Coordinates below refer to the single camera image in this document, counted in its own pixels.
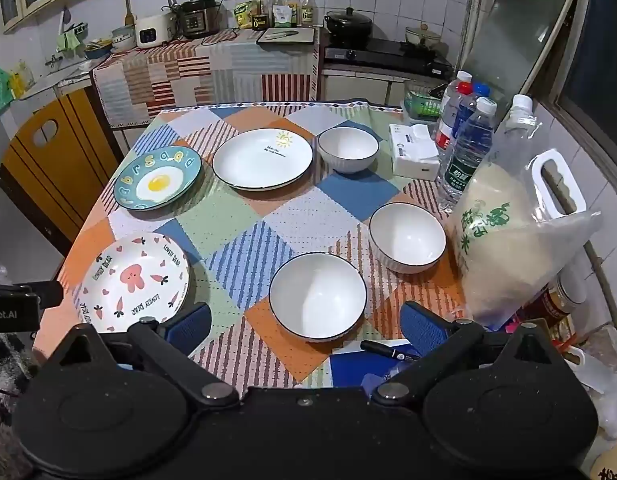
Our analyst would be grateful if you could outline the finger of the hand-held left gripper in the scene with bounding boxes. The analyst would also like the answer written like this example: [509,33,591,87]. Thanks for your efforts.
[24,280,65,309]

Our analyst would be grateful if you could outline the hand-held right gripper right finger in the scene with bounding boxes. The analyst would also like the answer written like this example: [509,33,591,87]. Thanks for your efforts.
[371,301,572,407]

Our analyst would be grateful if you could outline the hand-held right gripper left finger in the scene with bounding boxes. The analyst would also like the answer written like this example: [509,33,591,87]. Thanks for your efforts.
[47,303,240,410]

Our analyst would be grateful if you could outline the white plate with pink bunny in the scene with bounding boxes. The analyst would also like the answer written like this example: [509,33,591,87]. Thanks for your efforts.
[77,232,192,335]

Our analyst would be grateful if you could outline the white bowl with dark rim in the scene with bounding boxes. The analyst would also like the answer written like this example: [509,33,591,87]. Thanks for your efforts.
[369,202,447,275]
[317,126,380,175]
[268,252,368,343]

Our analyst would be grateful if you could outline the blue fried egg plate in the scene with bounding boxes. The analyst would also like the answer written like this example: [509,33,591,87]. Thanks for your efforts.
[113,146,203,211]

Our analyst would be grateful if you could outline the white plate with sun print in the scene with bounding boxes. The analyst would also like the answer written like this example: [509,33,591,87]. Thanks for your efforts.
[211,128,314,192]

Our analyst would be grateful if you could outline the stacked white bowls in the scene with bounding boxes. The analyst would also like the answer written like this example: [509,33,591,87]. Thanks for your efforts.
[111,25,136,51]

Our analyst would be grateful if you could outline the black marker pen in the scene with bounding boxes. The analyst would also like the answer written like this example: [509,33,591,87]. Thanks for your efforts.
[360,340,420,362]

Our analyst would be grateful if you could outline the fuzzy grey cloth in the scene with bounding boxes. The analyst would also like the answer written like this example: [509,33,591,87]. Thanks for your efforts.
[0,332,39,480]

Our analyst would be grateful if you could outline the clear bag of rice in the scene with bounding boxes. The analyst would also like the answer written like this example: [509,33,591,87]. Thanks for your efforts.
[446,149,602,329]

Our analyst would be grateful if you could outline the yellow wooden chair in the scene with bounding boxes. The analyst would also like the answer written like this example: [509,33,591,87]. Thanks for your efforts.
[0,87,125,257]

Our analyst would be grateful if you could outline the red label jar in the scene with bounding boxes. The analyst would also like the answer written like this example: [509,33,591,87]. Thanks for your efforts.
[519,270,588,334]

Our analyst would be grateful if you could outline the green label water bottle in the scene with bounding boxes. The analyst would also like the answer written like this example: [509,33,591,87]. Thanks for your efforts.
[437,96,498,213]

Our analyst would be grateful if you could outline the white tissue pack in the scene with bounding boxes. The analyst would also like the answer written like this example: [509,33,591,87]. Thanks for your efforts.
[389,123,441,181]

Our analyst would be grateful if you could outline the white plastic bag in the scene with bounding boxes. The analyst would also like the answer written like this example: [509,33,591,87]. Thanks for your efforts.
[563,325,617,441]

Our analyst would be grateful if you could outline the red cap water bottle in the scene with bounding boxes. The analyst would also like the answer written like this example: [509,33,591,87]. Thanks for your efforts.
[435,82,474,150]

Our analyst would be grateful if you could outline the blue cap water bottle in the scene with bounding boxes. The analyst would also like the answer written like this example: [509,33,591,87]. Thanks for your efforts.
[451,82,491,142]

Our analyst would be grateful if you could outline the yellow plastic bottle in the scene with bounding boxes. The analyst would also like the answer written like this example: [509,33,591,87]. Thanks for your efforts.
[11,60,36,93]

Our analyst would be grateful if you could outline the large clear plastic bottle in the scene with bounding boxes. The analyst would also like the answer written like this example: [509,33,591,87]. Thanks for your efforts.
[489,94,539,172]

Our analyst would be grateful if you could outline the green plastic basket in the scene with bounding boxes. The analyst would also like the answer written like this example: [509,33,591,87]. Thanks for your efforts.
[403,80,447,121]

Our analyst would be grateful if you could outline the beige printed bag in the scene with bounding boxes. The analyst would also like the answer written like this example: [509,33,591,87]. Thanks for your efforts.
[589,440,617,480]

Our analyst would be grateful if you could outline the cream base cabinet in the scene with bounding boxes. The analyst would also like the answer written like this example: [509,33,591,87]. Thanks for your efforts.
[321,67,442,107]

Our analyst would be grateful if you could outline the striped patchwork counter cloth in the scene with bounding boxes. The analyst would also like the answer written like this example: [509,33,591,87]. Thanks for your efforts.
[91,27,322,128]

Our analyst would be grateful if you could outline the blue bowl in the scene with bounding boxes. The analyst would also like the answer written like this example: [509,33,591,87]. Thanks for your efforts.
[83,40,113,61]

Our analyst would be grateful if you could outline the white cap water bottle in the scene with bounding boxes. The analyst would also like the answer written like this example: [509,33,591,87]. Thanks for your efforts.
[441,70,473,111]

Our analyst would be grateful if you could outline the green hanging cloth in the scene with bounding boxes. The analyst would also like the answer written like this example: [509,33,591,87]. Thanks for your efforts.
[56,30,84,55]

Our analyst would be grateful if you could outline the black gas stove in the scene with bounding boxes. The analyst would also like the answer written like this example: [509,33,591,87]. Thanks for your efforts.
[323,37,454,78]

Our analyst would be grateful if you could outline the white rice cooker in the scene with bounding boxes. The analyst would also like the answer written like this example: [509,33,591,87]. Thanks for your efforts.
[135,10,176,50]

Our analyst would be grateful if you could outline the white enamel pot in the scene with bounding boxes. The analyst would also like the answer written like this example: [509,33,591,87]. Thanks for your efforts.
[406,22,443,48]

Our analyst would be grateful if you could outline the black pressure cooker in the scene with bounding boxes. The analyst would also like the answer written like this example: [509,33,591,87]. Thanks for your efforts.
[178,0,223,40]

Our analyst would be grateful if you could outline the black rimmed cutting board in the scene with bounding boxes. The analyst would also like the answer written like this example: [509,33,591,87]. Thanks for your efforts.
[256,26,317,46]

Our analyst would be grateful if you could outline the black cooking pot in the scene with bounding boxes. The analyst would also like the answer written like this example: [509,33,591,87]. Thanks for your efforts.
[325,7,373,38]

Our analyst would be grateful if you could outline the yellow green packet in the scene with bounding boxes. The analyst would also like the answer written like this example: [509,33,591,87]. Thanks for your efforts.
[232,1,254,29]

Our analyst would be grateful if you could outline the window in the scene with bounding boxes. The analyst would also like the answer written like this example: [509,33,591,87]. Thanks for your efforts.
[553,0,617,171]

